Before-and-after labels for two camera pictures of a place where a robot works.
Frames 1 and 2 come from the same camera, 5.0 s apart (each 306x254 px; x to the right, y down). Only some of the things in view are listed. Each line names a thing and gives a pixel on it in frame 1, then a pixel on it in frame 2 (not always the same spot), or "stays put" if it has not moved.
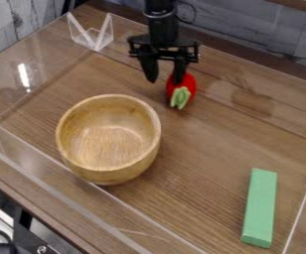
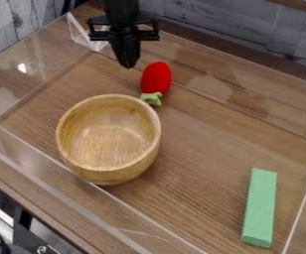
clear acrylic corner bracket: (93, 38) stays put
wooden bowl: (108, 139) stays put
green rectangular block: (261, 208) stays put
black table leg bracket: (36, 238) stays put
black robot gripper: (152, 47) → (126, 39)
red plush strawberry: (182, 93) → (156, 78)
